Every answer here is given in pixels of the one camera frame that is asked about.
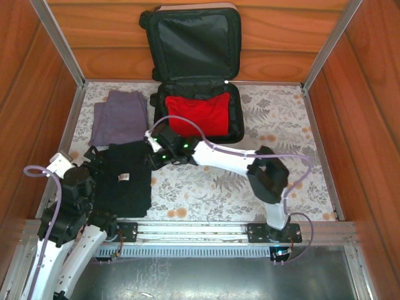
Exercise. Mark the black garment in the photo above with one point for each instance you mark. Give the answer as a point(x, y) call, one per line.
point(125, 193)

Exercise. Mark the purple garment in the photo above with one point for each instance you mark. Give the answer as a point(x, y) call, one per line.
point(118, 118)

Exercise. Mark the white hard-shell suitcase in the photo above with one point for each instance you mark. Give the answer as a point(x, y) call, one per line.
point(193, 40)

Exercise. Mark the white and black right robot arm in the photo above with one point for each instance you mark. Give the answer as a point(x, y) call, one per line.
point(225, 156)

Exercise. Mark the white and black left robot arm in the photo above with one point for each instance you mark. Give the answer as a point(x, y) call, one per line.
point(84, 250)

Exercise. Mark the red folded garment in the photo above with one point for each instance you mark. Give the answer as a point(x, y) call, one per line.
point(200, 112)

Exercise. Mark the floral patterned tablecloth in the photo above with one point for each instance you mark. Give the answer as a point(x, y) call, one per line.
point(218, 193)

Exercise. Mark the small circuit board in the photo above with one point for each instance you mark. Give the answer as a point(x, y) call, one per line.
point(116, 254)

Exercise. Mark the grey metal sheet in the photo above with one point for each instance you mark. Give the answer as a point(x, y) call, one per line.
point(218, 281)

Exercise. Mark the circuit board with green light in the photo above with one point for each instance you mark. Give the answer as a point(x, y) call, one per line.
point(281, 252)

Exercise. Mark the aluminium table side rail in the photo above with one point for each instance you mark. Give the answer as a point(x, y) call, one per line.
point(73, 118)

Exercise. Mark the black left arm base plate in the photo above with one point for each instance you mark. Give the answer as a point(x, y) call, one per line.
point(128, 232)

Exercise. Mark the aluminium mounting rail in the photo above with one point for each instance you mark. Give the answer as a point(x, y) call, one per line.
point(193, 229)

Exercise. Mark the aluminium lower frame bar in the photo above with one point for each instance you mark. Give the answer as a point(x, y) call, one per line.
point(15, 275)
point(359, 275)

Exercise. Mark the aluminium frame post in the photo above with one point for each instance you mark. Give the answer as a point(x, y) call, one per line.
point(59, 43)
point(331, 43)

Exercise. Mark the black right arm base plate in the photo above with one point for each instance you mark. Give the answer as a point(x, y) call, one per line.
point(256, 232)

